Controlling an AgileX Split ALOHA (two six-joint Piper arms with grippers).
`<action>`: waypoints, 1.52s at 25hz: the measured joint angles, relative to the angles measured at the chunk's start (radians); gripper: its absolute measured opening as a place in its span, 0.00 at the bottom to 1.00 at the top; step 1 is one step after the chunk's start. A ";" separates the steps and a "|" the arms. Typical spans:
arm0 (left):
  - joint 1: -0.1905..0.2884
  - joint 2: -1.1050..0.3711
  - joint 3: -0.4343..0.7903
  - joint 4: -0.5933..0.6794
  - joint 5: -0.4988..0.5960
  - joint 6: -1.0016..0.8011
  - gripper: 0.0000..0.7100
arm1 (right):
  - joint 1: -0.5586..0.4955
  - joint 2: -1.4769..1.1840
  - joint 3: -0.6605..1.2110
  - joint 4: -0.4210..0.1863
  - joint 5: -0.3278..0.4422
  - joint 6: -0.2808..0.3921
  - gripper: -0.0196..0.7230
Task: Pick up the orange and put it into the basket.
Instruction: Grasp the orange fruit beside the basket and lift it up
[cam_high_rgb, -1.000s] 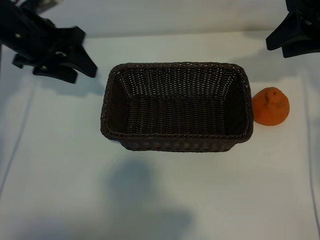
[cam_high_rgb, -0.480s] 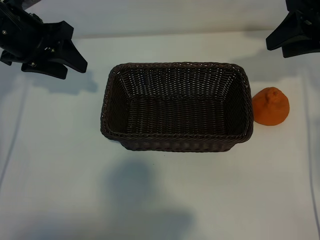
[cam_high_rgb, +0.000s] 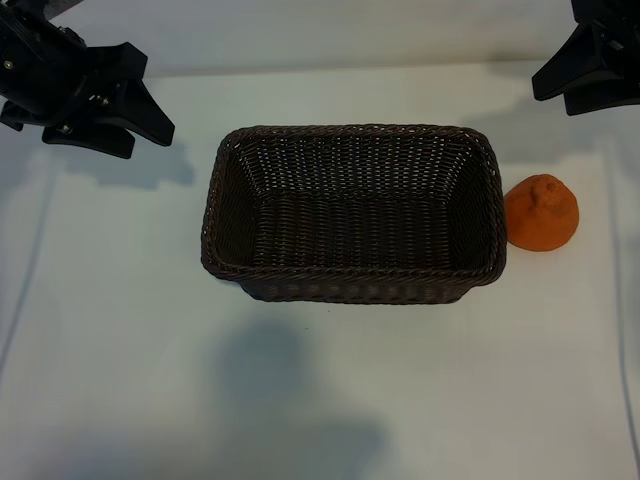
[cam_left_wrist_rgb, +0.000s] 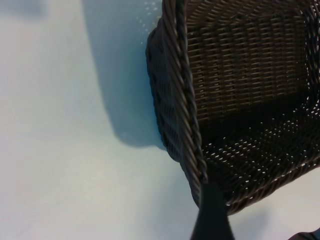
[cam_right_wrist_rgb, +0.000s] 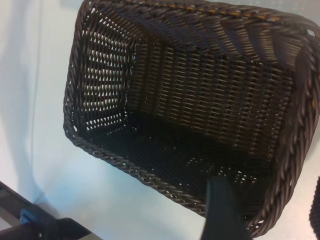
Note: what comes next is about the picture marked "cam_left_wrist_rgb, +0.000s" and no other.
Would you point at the dark brown woven basket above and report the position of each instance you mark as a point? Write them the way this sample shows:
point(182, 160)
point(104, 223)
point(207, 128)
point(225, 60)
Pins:
point(250, 75)

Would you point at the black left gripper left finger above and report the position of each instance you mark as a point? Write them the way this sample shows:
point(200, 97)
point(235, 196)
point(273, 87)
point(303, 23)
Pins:
point(212, 220)

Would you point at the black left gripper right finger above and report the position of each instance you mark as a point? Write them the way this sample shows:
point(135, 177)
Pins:
point(307, 237)

